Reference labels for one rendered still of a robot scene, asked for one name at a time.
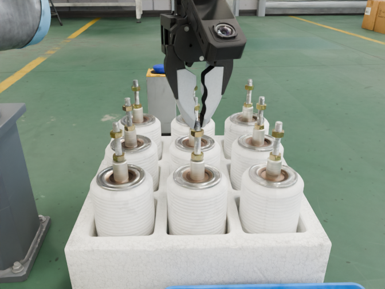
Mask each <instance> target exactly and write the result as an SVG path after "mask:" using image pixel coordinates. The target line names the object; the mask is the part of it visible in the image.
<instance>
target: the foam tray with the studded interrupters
mask: <svg viewBox="0 0 385 289"><path fill-rule="evenodd" d="M161 138H162V139H161V140H162V160H160V161H158V171H159V190H158V191H156V192H154V210H155V229H154V233H153V234H152V235H150V236H113V237H98V236H97V231H96V223H95V217H94V211H93V205H92V197H91V190H89V193H88V195H87V197H86V200H85V202H84V204H83V206H82V209H81V212H80V214H79V216H78V218H77V221H76V223H75V225H74V228H73V230H72V233H71V234H70V237H69V240H68V242H67V244H66V246H65V256H66V261H67V265H68V270H69V275H70V280H71V284H72V289H165V288H167V287H169V286H204V285H233V284H291V283H323V281H324V276H325V271H326V268H327V263H328V258H329V253H330V250H331V245H332V244H331V242H330V240H329V238H328V236H327V234H326V233H325V231H324V229H323V227H322V226H321V224H320V222H319V220H318V219H317V217H316V215H315V213H314V211H313V210H312V208H311V206H310V204H309V202H308V201H307V199H306V197H305V196H304V193H302V200H301V206H300V214H299V218H298V224H297V231H296V233H259V234H248V233H245V232H243V231H242V227H241V222H240V219H239V205H240V196H241V191H240V190H233V189H232V186H231V182H230V169H231V160H228V159H225V156H224V153H223V148H224V135H215V136H214V140H215V141H216V142H217V143H218V144H219V146H220V148H221V150H220V151H221V152H220V168H219V170H220V171H221V172H223V173H224V175H225V176H226V178H227V180H228V188H227V212H226V234H225V235H169V234H168V205H167V178H168V177H169V175H170V153H169V147H170V145H171V136H161Z"/></svg>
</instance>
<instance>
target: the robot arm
mask: <svg viewBox="0 0 385 289"><path fill-rule="evenodd" d="M50 19H51V14H50V6H49V2H48V0H0V51H4V50H10V49H22V48H25V47H27V46H30V45H34V44H37V43H39V42H40V41H42V40H43V39H44V37H45V35H47V33H48V30H49V27H50ZM163 27H164V38H163ZM160 30H161V47H162V52H163V53H164V54H165V55H166V56H165V58H164V72H165V75H166V79H167V81H168V83H169V85H170V87H171V90H172V92H173V94H174V99H175V101H176V104H177V106H178V109H179V111H180V114H181V116H182V118H183V119H184V121H185V122H186V123H187V124H188V125H189V127H190V128H191V129H194V128H195V124H196V121H197V118H196V116H195V112H194V108H195V100H194V98H193V92H194V89H195V87H196V84H197V77H196V76H195V75H194V74H193V73H192V72H190V71H189V70H188V69H186V67H185V65H186V66H187V67H191V66H192V65H193V63H194V62H201V61H206V66H205V70H204V71H202V73H201V93H202V99H201V100H202V104H203V106H202V110H201V113H200V122H201V128H204V127H205V126H206V124H207V123H208V122H209V120H210V119H211V117H212V116H213V114H214V112H215V110H216V109H217V107H218V104H219V102H220V100H221V97H222V95H223V94H224V93H225V90H226V87H227V85H228V82H229V80H230V77H231V74H232V71H233V60H234V59H240V58H241V56H242V53H243V50H244V48H245V45H246V42H247V39H246V37H245V35H244V33H243V31H242V29H241V27H240V25H239V23H238V21H237V19H236V18H235V16H234V14H233V12H232V10H231V8H230V6H229V4H228V2H227V0H174V10H172V13H171V14H160ZM184 61H185V64H184Z"/></svg>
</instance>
